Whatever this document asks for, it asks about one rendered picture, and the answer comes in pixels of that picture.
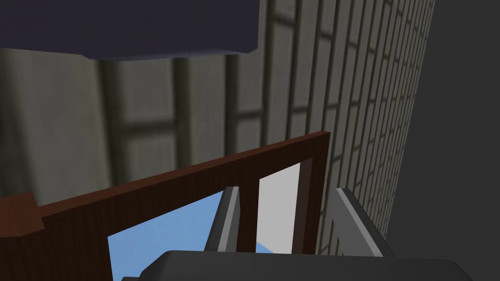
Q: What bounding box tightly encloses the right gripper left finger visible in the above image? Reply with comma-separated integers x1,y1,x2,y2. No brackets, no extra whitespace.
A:
204,186,240,253

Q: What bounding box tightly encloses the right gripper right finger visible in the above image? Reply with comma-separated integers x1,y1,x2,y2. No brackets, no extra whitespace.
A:
331,188,396,258

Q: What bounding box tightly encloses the brown wooden framed window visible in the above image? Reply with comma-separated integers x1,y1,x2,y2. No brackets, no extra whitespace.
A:
0,131,331,281

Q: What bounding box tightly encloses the dark blue cabinet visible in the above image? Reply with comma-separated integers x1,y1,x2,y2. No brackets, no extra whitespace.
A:
0,0,261,61

